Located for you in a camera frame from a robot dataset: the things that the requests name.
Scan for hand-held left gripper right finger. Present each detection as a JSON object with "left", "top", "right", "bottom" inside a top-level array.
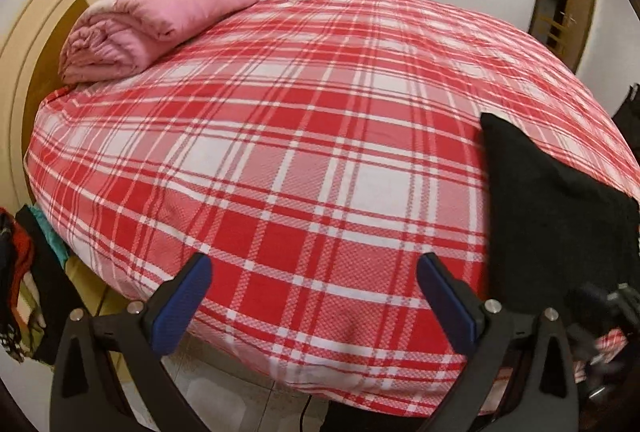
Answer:
[{"left": 416, "top": 253, "right": 581, "bottom": 432}]

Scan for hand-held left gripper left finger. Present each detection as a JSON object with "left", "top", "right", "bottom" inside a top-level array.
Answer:
[{"left": 49, "top": 253, "right": 216, "bottom": 432}]

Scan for black pants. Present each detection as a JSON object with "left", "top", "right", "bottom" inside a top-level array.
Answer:
[{"left": 480, "top": 112, "right": 640, "bottom": 310}]

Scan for pile of colourful clothes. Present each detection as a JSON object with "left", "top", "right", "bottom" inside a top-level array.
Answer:
[{"left": 0, "top": 204, "right": 77, "bottom": 366}]

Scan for red plaid bed sheet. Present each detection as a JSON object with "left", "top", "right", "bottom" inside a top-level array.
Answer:
[{"left": 25, "top": 0, "right": 640, "bottom": 418}]

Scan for black bag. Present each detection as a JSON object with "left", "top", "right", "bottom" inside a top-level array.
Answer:
[{"left": 612, "top": 83, "right": 640, "bottom": 134}]

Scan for pink folded quilt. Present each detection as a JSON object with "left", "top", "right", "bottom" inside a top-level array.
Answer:
[{"left": 59, "top": 0, "right": 261, "bottom": 84}]

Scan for cream round headboard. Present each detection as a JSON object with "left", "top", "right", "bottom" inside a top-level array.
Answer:
[{"left": 0, "top": 0, "right": 256, "bottom": 213}]

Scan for black cable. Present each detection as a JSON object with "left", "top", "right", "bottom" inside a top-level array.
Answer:
[{"left": 298, "top": 394, "right": 314, "bottom": 432}]

